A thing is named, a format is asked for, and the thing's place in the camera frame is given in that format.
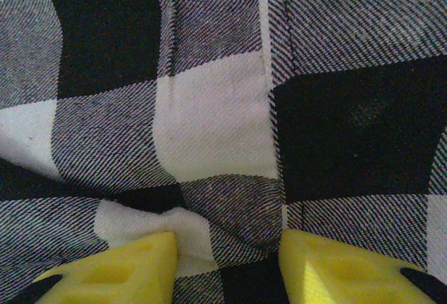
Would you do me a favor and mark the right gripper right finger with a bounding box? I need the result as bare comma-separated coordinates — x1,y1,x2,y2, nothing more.
278,229,447,304

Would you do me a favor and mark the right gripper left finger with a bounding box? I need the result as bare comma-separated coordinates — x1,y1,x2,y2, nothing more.
6,231,179,304

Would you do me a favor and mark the black white checkered shirt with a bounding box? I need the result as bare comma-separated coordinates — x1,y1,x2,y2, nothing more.
0,0,447,304

